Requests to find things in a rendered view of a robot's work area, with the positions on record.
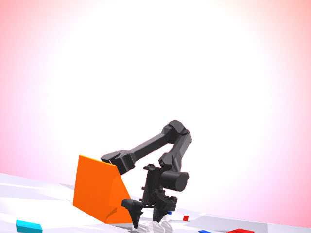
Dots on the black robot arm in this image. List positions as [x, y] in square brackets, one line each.
[169, 175]

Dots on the teal rectangular block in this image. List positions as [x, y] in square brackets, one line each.
[28, 227]

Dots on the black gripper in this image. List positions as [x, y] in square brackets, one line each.
[134, 207]

